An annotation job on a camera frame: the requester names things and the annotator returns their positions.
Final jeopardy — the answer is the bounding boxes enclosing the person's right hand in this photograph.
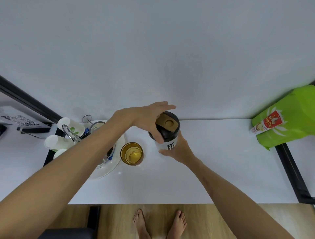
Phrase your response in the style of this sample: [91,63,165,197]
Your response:
[159,130,195,165]

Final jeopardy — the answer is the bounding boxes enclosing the person's left hand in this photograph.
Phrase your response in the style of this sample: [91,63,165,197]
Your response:
[114,101,177,145]

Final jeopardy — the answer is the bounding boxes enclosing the black white shaker bottle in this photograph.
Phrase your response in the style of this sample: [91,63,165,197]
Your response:
[148,111,181,152]

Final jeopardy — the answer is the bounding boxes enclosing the person's left forearm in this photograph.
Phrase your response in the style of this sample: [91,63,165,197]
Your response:
[0,112,135,239]

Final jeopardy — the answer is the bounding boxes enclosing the person's right forearm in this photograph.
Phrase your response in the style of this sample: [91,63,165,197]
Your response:
[183,155,297,239]

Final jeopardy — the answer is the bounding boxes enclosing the amber drinking glass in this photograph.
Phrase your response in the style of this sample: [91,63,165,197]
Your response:
[120,142,144,167]

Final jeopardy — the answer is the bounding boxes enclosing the white round plate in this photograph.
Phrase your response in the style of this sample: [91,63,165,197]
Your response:
[84,120,126,181]

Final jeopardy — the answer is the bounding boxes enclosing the metal tea strainer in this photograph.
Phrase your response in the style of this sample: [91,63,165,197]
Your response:
[82,115,107,135]

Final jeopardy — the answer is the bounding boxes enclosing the person's right foot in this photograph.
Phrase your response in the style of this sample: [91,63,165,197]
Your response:
[167,210,187,239]

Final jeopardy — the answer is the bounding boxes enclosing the person's foot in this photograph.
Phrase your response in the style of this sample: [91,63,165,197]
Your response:
[167,210,187,239]
[132,209,152,239]

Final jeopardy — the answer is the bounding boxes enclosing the person's left foot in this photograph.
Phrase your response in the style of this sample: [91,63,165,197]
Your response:
[132,209,152,239]

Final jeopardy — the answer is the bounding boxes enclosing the white green paper cup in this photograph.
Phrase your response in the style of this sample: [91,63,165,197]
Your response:
[53,148,68,160]
[44,135,75,151]
[57,117,86,138]

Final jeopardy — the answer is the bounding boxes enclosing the white red tube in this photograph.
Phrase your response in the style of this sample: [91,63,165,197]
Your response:
[249,110,289,135]

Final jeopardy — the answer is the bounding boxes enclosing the black phone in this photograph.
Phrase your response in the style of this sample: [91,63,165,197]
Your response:
[17,123,53,135]

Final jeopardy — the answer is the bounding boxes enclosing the black chair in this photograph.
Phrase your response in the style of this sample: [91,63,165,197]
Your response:
[37,205,101,239]

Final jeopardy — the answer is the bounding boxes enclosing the green plastic bag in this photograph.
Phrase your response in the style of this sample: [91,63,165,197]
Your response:
[252,85,315,151]

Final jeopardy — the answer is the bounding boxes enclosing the white printed paper sheet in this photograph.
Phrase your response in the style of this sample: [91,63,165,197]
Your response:
[0,106,52,129]

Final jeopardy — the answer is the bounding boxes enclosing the black metal table frame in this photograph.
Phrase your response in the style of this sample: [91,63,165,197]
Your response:
[0,75,315,205]

